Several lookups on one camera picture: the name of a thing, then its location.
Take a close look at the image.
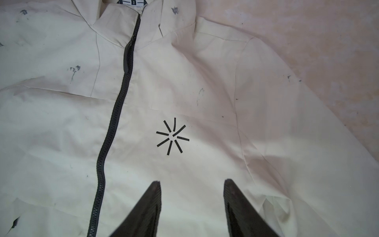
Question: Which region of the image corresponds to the cream white zip jacket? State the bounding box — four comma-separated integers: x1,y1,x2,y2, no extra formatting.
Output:
1,1,379,237

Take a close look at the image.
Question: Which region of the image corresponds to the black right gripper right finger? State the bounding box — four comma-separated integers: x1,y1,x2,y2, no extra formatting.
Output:
224,179,278,237

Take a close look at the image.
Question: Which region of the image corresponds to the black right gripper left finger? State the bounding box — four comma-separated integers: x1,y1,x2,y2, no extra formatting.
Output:
111,181,161,237

